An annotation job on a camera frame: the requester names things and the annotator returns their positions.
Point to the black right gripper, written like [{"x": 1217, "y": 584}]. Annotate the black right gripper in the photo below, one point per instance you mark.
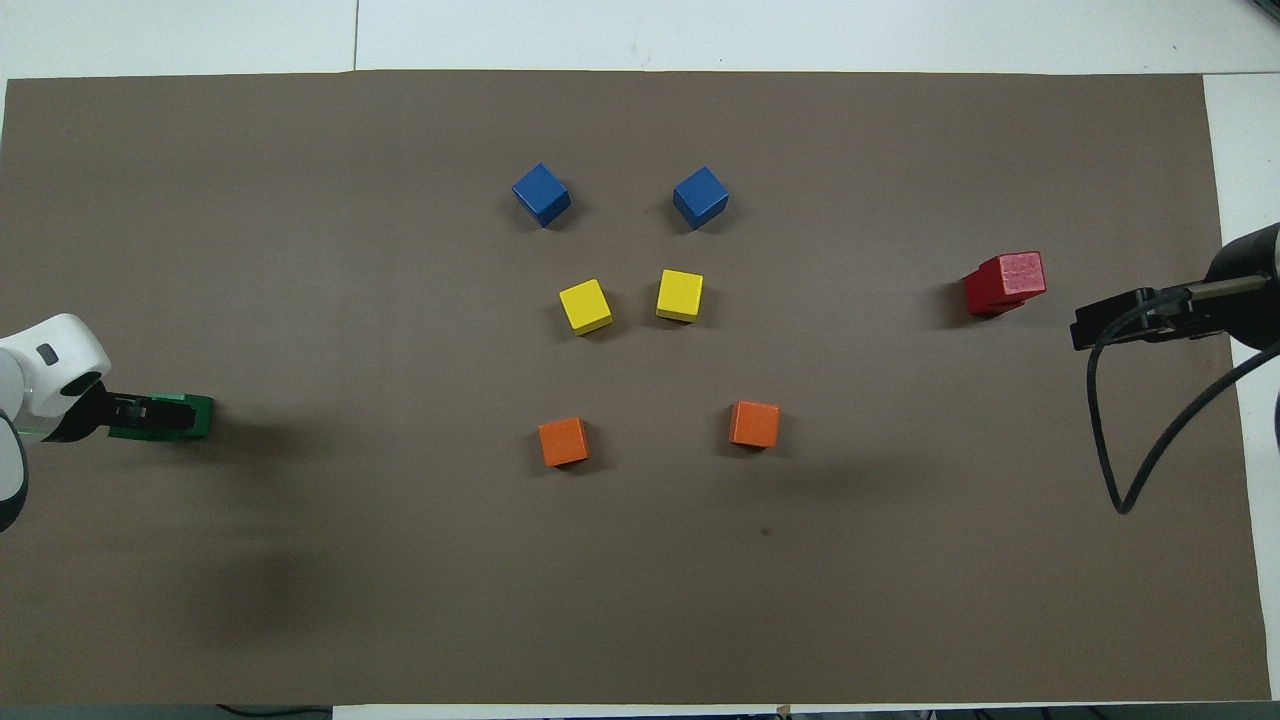
[{"x": 1150, "y": 318}]

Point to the red wooden cube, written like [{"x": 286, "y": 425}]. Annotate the red wooden cube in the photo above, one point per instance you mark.
[
  {"x": 972, "y": 295},
  {"x": 1023, "y": 275}
]

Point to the blue wooden cube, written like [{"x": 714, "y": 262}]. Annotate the blue wooden cube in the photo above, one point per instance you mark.
[
  {"x": 700, "y": 197},
  {"x": 541, "y": 194}
]

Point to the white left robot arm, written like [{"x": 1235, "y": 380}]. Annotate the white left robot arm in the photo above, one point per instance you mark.
[{"x": 50, "y": 370}]

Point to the yellow wooden cube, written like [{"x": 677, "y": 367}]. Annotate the yellow wooden cube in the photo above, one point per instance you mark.
[
  {"x": 585, "y": 305},
  {"x": 680, "y": 294}
]

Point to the brown paper table mat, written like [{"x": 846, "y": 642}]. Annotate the brown paper table mat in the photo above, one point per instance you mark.
[{"x": 640, "y": 600}]

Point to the black corner object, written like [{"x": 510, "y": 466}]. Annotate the black corner object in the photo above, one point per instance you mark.
[{"x": 1270, "y": 5}]

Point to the orange wooden cube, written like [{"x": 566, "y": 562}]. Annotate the orange wooden cube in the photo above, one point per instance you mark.
[
  {"x": 563, "y": 441},
  {"x": 754, "y": 423}
]

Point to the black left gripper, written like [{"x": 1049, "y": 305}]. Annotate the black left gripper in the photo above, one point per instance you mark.
[{"x": 90, "y": 415}]

